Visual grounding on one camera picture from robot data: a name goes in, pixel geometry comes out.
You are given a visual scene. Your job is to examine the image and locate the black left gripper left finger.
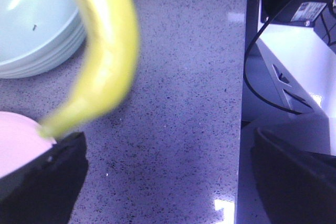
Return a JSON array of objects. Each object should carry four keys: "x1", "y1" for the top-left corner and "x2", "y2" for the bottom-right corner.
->
[{"x1": 1, "y1": 132, "x2": 88, "y2": 223}]

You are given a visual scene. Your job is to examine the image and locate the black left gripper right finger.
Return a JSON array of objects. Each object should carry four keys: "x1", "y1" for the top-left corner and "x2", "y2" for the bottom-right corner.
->
[{"x1": 250, "y1": 128, "x2": 335, "y2": 223}]

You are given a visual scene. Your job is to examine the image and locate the yellow banana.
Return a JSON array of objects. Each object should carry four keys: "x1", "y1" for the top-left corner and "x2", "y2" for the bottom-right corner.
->
[{"x1": 38, "y1": 0, "x2": 140, "y2": 138}]

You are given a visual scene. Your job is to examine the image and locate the pink ribbed plate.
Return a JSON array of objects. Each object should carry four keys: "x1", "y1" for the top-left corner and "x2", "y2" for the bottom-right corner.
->
[{"x1": 1, "y1": 111, "x2": 56, "y2": 178}]

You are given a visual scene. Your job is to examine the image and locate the green ribbed bowl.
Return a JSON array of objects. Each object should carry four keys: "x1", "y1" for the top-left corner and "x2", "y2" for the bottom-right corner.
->
[{"x1": 1, "y1": 0, "x2": 86, "y2": 79}]

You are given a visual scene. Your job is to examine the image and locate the white metal stand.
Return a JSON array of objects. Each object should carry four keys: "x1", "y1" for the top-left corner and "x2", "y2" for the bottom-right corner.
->
[{"x1": 256, "y1": 0, "x2": 336, "y2": 120}]

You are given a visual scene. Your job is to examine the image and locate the black cable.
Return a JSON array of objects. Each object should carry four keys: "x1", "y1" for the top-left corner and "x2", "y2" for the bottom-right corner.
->
[{"x1": 243, "y1": 0, "x2": 316, "y2": 116}]

